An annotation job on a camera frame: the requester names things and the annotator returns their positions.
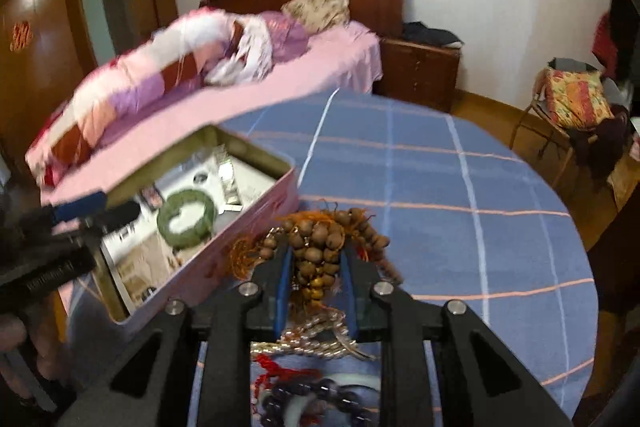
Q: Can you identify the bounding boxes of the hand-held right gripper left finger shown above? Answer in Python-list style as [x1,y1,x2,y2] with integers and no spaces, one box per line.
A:
[55,245,296,427]

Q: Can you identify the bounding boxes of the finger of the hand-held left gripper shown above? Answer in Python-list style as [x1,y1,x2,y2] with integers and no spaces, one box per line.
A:
[20,190,109,234]
[50,201,142,249]

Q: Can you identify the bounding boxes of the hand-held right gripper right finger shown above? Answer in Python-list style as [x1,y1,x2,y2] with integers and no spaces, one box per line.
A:
[340,245,574,427]

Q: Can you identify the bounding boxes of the pearl necklace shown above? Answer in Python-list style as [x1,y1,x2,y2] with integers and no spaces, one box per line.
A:
[250,307,379,364]

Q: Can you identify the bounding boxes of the brown wooden bead necklace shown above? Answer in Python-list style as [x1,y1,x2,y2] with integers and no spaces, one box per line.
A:
[227,202,406,308]

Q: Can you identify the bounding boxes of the pink tin box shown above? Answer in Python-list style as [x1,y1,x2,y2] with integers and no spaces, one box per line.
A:
[92,124,300,338]

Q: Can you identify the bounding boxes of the red knotted cord charm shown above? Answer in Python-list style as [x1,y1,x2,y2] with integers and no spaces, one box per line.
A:
[250,353,326,408]

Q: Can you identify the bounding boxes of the purple bead bracelet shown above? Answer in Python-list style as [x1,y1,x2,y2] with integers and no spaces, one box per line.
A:
[260,379,383,427]

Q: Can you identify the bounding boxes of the person's left hand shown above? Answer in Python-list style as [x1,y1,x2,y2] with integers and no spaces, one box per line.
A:
[0,307,68,403]

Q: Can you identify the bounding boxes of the silver metal watch band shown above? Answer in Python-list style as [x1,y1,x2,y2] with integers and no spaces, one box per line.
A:
[212,147,247,214]

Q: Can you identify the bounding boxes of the pink white patchwork quilt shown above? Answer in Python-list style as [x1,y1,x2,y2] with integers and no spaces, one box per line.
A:
[25,7,246,188]

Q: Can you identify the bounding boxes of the blue checked tablecloth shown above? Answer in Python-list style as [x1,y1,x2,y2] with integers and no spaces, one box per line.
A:
[60,89,599,427]

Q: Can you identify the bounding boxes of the red paper decoration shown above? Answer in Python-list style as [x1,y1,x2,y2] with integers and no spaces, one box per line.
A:
[9,22,34,52]

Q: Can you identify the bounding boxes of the wooden wardrobe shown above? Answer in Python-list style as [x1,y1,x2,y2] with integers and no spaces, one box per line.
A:
[0,0,179,188]

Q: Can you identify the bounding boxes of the white patterned cloth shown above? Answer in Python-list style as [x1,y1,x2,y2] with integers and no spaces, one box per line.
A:
[205,14,275,86]

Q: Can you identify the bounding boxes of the bed with pink sheet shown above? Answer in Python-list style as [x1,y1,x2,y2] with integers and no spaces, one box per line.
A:
[25,19,387,208]

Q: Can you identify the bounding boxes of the wooden nightstand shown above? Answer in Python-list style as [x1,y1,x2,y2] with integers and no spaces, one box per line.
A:
[372,34,462,114]

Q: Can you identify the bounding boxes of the purple quilt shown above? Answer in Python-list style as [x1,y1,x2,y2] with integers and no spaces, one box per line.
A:
[260,11,326,62]

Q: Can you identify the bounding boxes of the dark wooden desk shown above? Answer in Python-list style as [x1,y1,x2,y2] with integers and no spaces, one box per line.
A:
[585,187,640,403]

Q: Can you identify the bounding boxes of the dark folded clothes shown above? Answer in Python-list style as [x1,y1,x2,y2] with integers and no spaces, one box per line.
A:
[400,22,466,48]

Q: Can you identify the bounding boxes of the floral pillow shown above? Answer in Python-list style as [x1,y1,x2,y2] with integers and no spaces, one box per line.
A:
[281,0,351,32]

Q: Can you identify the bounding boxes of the dark clothes on chair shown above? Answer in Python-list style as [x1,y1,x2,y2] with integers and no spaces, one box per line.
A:
[570,104,634,192]

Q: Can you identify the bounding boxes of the colourful patterned cushion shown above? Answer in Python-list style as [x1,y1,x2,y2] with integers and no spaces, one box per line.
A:
[542,67,616,130]

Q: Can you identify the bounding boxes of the hanging dark and red clothes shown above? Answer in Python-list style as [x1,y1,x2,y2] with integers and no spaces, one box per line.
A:
[592,0,640,84]

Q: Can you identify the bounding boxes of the green jade bracelet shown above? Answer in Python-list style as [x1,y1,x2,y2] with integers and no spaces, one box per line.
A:
[156,189,219,251]

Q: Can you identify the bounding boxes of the metal frame chair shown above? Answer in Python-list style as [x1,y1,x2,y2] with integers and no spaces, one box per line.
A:
[510,57,631,188]

